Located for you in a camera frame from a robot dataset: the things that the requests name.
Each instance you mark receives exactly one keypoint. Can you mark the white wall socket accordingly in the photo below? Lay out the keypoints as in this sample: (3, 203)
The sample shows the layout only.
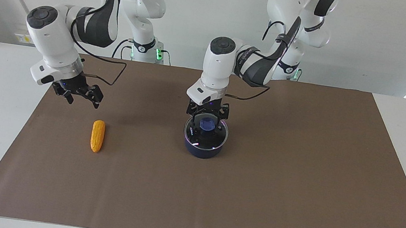
(22, 39)

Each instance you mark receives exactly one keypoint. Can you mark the brown table mat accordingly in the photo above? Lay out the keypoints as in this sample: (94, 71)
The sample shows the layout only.
(296, 181)

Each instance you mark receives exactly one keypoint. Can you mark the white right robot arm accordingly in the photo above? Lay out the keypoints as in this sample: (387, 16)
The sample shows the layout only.
(48, 38)

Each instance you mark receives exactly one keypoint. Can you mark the glass lid blue knob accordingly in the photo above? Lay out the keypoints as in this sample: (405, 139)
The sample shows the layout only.
(199, 140)

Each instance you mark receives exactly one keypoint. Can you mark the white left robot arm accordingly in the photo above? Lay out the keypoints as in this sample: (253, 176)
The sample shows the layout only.
(216, 68)

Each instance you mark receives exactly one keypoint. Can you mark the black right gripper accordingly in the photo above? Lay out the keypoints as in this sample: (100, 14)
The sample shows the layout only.
(79, 88)

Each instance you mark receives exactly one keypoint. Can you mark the yellow toy corn cob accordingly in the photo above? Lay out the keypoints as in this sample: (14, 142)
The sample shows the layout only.
(97, 135)

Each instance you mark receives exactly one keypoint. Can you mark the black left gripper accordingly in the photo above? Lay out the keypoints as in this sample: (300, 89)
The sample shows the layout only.
(196, 108)

